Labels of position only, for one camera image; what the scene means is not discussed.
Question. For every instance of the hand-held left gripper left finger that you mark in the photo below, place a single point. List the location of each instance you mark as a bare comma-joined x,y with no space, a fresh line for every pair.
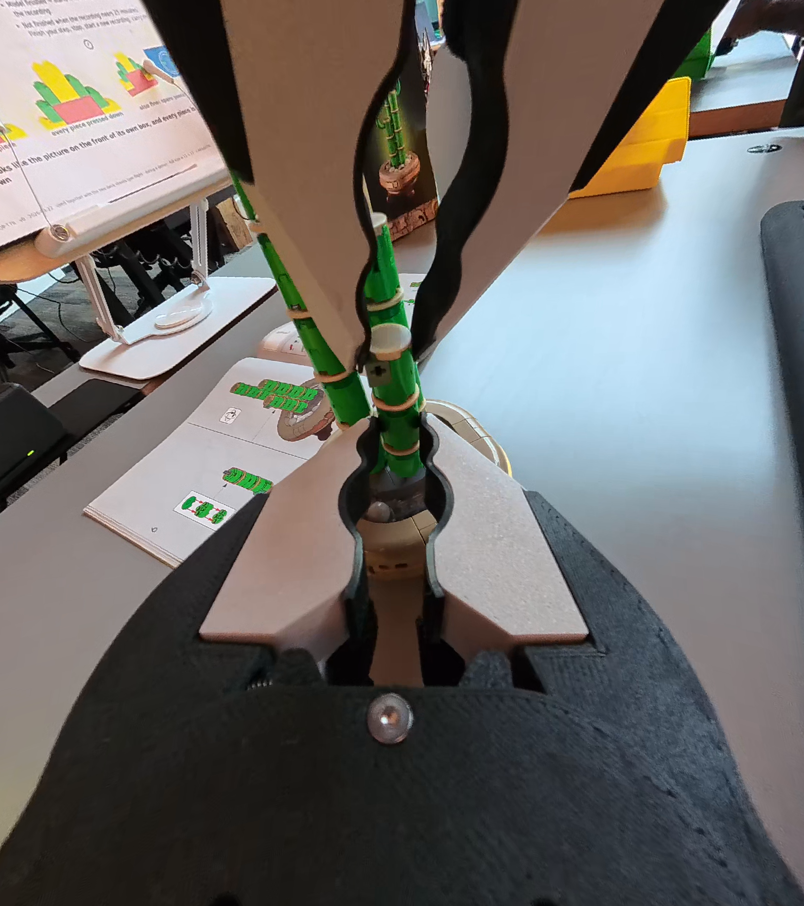
289,552

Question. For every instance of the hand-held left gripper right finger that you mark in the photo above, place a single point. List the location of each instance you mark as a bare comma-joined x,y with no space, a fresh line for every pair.
501,552

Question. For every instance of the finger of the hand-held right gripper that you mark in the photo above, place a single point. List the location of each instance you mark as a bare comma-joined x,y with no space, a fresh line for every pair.
550,92
317,141

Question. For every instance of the green bamboo brick model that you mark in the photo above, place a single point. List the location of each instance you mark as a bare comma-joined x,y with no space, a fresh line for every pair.
391,396

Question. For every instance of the grey desk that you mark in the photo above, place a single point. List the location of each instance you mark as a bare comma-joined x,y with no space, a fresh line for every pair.
621,318

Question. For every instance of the black bamboo product box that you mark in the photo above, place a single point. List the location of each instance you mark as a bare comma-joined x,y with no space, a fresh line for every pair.
405,177

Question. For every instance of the yellow plastic bin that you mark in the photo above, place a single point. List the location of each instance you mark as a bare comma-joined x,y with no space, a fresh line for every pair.
642,148

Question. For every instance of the open instruction booklet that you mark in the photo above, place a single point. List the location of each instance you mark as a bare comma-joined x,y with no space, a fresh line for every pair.
182,467

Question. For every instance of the green plastic bin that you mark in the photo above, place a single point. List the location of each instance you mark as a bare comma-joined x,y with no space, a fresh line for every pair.
696,56

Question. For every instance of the printed instruction sheet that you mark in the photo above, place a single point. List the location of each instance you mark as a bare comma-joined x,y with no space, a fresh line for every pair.
55,106

